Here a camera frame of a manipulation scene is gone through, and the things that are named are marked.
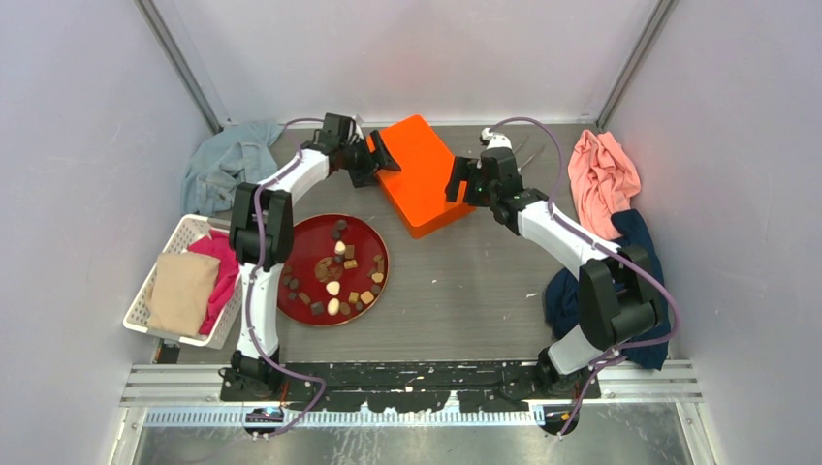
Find light blue denim cloth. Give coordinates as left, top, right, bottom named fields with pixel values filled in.
left=180, top=121, right=283, bottom=216

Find pink cloth in basket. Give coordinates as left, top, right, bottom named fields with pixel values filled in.
left=187, top=230, right=239, bottom=335

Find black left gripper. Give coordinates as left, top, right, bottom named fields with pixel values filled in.
left=341, top=131, right=401, bottom=188

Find white oval chocolate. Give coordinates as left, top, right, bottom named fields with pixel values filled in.
left=327, top=297, right=341, bottom=316

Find salmon pink cloth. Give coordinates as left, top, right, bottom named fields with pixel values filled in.
left=567, top=130, right=642, bottom=240

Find dark square pyramid chocolate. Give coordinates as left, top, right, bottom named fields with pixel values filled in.
left=309, top=302, right=326, bottom=316

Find round red plate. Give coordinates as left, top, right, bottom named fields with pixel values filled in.
left=276, top=214, right=390, bottom=327

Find orange box lid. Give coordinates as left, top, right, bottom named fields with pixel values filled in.
left=365, top=114, right=478, bottom=233

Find beige cloth in basket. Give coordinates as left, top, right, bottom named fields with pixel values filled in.
left=146, top=252, right=219, bottom=337

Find orange chocolate box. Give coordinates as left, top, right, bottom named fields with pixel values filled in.
left=381, top=183, right=475, bottom=239

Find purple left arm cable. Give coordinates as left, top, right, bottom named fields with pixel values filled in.
left=243, top=117, right=328, bottom=440

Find white rounded chocolate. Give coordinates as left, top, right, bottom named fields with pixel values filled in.
left=325, top=281, right=341, bottom=296

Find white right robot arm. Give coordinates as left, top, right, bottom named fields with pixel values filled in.
left=445, top=147, right=665, bottom=398

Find navy blue cloth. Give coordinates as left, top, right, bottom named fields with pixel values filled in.
left=543, top=209, right=671, bottom=370

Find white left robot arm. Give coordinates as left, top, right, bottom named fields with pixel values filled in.
left=227, top=113, right=400, bottom=400

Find metal tweezers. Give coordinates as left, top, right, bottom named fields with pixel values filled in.
left=513, top=135, right=546, bottom=172

